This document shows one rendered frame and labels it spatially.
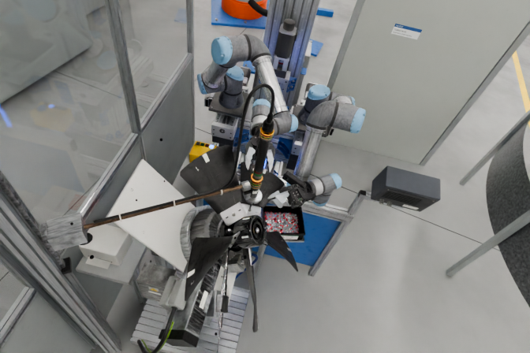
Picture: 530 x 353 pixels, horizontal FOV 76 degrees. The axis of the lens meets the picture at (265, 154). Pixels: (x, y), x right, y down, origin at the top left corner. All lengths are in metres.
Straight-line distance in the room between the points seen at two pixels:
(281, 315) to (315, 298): 0.28
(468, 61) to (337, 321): 2.15
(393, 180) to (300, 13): 0.97
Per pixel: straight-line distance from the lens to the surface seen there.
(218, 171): 1.28
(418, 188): 1.71
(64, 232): 1.16
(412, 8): 2.80
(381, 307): 2.78
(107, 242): 1.63
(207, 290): 1.35
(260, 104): 1.35
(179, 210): 1.42
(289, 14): 1.89
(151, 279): 1.67
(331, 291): 2.67
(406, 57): 2.97
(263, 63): 1.55
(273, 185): 1.53
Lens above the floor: 2.38
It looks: 48 degrees down
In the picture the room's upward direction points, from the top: 13 degrees clockwise
